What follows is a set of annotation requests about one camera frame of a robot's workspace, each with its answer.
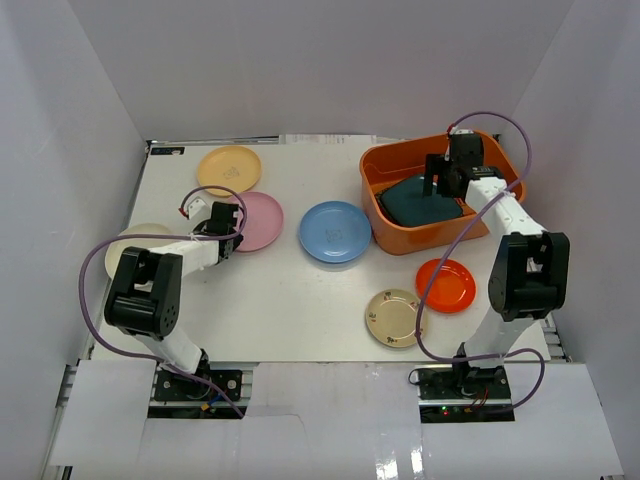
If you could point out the cream round plate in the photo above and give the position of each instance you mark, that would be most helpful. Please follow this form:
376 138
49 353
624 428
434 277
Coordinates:
115 250

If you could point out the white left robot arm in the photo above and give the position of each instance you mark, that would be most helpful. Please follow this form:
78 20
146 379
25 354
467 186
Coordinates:
204 299

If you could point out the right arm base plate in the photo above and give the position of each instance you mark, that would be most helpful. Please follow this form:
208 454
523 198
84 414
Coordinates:
456 394

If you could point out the pink round plate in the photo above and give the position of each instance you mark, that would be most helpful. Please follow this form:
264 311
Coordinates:
265 222

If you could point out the orange round plate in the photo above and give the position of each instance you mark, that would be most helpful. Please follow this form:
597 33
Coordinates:
454 289

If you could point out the teal square plate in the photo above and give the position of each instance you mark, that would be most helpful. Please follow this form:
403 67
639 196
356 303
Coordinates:
405 205

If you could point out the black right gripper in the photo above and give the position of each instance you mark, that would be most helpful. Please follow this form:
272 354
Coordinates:
436 165

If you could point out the orange plastic bin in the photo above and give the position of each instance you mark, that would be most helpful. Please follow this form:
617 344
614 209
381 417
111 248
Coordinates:
384 166

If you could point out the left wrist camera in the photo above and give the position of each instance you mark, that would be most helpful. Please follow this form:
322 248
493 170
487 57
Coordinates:
196 209

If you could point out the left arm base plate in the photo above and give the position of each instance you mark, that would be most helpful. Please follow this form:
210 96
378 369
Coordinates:
176 397

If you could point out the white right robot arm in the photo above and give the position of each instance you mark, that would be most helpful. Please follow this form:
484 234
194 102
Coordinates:
528 279

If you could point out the black label sticker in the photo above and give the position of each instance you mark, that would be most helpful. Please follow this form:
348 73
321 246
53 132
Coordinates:
167 151

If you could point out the blue round plate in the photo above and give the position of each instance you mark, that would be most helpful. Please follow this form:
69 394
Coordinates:
335 232

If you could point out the white paper sheet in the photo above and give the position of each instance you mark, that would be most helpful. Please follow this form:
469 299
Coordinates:
327 139

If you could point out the beige floral round plate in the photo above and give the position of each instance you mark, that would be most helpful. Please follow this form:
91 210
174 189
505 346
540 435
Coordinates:
390 317

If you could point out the yellow round plate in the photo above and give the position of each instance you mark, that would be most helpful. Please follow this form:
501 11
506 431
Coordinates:
235 167

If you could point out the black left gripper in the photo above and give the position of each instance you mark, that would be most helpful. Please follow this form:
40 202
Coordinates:
235 234

